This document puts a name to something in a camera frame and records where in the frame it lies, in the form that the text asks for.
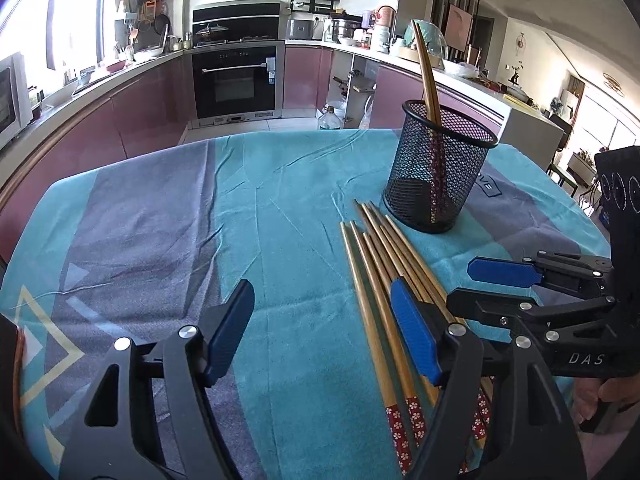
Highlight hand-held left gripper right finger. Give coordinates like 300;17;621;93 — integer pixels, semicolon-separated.
390;277;588;480

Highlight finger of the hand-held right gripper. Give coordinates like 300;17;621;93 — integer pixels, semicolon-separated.
467;252;613;291
446;287;616;335

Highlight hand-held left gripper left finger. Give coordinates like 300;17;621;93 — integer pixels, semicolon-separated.
59;279;256;480

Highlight pile of bamboo chopsticks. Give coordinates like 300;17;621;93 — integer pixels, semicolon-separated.
340;200;493;476

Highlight black mesh utensil holder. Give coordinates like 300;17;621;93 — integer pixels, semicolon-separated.
382;100;501;234

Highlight single bamboo chopstick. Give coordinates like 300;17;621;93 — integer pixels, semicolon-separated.
410;19;441;223
414;35;447;223

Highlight person's right hand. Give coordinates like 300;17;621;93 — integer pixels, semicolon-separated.
574;377;603;426

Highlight teal and grey tablecloth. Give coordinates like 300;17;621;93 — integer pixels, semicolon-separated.
0;127;613;480

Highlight plastic-covered white bowl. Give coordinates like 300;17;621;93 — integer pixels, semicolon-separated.
444;61;482;79

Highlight plastic oil bottle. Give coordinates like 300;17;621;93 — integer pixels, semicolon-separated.
318;105;344;132

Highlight mauve base cabinets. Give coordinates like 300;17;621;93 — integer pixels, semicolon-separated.
0;52;194;261
284;42;572;172

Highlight round bamboo steamer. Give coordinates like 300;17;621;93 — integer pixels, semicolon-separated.
401;46;445;69

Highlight teal plastic-wrapped fan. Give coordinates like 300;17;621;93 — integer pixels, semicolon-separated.
411;20;447;59

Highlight black built-in oven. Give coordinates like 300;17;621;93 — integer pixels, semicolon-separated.
191;45;279;122

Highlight stainless steamer pot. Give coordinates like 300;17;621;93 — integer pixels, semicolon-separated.
330;19;362;44

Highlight wok with glass lid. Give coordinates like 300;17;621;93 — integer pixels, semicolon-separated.
195;23;231;44

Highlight silver rice cooker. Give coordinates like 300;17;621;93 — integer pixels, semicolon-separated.
286;17;316;41

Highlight white microwave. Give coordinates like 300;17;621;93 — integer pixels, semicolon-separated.
0;52;34;150

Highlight black range hood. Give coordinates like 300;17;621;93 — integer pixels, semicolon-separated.
192;3;286;43

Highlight kitchen window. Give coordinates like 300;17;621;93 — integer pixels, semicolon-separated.
0;0;119;92

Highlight framed wall picture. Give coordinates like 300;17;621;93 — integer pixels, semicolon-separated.
444;3;471;39

